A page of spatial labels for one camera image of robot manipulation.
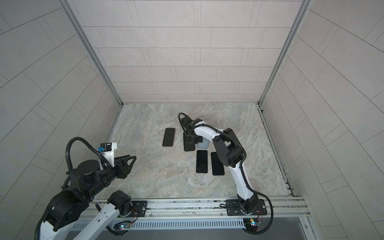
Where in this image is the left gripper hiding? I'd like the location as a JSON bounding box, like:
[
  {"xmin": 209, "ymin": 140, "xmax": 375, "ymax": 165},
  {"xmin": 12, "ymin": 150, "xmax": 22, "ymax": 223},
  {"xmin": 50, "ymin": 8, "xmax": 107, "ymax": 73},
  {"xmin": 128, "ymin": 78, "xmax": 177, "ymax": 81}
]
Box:
[{"xmin": 84, "ymin": 153, "xmax": 138, "ymax": 200}]

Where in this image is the black phone case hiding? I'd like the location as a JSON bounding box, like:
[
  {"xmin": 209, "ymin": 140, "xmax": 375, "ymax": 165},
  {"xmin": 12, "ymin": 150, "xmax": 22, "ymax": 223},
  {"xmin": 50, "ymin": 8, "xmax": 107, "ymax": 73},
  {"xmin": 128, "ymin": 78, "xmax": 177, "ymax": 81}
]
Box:
[{"xmin": 183, "ymin": 133, "xmax": 196, "ymax": 152}]

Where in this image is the pink phone case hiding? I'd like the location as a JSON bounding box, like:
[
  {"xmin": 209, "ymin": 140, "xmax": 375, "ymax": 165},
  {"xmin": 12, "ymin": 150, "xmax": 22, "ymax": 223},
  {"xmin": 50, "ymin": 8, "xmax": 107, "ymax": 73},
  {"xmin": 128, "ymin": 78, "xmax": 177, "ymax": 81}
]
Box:
[{"xmin": 162, "ymin": 127, "xmax": 176, "ymax": 148}]

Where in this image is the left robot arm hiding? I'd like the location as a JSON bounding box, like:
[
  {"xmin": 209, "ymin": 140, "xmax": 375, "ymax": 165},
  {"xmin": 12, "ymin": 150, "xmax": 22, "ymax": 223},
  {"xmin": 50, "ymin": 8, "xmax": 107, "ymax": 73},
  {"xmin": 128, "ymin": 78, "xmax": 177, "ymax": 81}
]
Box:
[{"xmin": 34, "ymin": 155, "xmax": 139, "ymax": 240}]

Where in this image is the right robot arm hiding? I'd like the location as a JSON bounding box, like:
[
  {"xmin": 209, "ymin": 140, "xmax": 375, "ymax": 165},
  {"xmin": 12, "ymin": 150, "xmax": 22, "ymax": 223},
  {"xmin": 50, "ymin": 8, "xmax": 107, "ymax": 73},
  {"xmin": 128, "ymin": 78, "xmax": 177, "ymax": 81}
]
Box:
[{"xmin": 180, "ymin": 116, "xmax": 259, "ymax": 215}]

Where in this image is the light blue phone case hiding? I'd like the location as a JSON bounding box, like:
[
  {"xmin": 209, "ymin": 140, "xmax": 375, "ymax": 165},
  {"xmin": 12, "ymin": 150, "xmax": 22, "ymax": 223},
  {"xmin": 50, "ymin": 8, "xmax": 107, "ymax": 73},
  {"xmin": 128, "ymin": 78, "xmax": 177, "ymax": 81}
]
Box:
[{"xmin": 198, "ymin": 138, "xmax": 210, "ymax": 150}]

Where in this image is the left circuit board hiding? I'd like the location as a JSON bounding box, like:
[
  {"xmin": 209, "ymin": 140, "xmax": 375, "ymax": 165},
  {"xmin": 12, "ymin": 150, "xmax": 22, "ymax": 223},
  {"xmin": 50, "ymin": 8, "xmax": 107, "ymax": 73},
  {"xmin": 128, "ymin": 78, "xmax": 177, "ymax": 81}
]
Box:
[{"xmin": 114, "ymin": 221, "xmax": 132, "ymax": 231}]

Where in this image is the circuit board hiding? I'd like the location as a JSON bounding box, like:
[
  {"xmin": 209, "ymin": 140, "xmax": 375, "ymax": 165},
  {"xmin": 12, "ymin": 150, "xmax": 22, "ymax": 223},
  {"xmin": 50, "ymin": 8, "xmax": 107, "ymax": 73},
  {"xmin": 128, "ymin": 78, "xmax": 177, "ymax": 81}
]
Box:
[
  {"xmin": 243, "ymin": 218, "xmax": 262, "ymax": 232},
  {"xmin": 114, "ymin": 221, "xmax": 132, "ymax": 231}
]

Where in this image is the ventilation grille strip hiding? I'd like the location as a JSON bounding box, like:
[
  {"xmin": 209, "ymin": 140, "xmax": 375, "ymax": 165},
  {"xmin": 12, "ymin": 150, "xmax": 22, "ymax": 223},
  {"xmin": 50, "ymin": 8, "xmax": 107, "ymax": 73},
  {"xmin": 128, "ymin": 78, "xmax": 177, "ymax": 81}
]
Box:
[{"xmin": 68, "ymin": 218, "xmax": 245, "ymax": 231}]

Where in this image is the right circuit board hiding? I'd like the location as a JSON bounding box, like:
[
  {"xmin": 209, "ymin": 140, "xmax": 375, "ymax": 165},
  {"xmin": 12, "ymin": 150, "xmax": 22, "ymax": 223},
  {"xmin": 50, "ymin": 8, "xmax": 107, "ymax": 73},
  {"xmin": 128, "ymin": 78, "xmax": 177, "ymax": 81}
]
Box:
[{"xmin": 243, "ymin": 218, "xmax": 262, "ymax": 232}]

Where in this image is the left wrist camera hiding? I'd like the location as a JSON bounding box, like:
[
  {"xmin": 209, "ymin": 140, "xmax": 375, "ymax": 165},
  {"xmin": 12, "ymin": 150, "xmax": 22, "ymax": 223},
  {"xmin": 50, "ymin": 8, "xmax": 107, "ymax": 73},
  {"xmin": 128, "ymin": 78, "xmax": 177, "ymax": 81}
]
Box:
[{"xmin": 97, "ymin": 143, "xmax": 117, "ymax": 168}]

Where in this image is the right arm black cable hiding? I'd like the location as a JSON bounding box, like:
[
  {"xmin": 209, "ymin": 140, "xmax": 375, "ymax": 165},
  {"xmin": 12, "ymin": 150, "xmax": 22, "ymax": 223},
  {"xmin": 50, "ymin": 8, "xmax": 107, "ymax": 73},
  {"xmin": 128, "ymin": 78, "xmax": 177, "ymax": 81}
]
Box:
[{"xmin": 177, "ymin": 112, "xmax": 274, "ymax": 235}]

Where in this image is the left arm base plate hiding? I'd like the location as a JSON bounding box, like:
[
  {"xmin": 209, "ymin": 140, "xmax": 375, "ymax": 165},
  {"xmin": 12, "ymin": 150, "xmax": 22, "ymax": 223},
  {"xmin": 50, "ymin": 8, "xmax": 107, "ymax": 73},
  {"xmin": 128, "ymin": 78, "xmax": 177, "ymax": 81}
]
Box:
[{"xmin": 119, "ymin": 201, "xmax": 148, "ymax": 218}]

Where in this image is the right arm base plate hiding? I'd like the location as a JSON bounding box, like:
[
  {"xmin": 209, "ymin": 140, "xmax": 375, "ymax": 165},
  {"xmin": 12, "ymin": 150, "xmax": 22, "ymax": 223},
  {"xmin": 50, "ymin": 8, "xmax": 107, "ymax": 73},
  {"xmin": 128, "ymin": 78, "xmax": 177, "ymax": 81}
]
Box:
[{"xmin": 225, "ymin": 199, "xmax": 268, "ymax": 216}]

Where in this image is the aluminium mounting rail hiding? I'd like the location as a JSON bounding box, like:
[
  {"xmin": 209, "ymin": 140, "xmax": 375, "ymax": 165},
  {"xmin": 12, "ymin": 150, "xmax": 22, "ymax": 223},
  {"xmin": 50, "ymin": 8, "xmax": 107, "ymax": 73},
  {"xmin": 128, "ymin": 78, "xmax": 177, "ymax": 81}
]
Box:
[{"xmin": 58, "ymin": 196, "xmax": 310, "ymax": 222}]

